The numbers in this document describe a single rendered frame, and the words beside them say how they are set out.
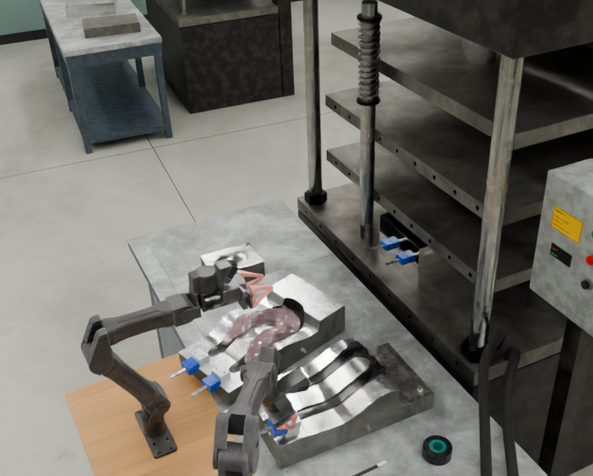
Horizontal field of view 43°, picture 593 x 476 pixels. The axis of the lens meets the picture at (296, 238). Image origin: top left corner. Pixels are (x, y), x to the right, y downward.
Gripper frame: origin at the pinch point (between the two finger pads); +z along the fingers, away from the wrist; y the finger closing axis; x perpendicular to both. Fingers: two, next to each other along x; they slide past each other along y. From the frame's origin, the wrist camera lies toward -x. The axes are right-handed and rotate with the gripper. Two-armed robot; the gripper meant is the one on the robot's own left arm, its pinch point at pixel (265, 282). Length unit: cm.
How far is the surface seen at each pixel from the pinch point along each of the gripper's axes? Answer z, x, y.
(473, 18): 57, -69, -9
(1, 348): -72, 121, 170
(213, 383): -17.3, 33.1, 2.9
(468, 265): 70, 14, -5
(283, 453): -10.5, 34.2, -30.6
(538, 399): 90, 64, -26
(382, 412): 20.6, 32.6, -31.6
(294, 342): 11.5, 30.6, 5.8
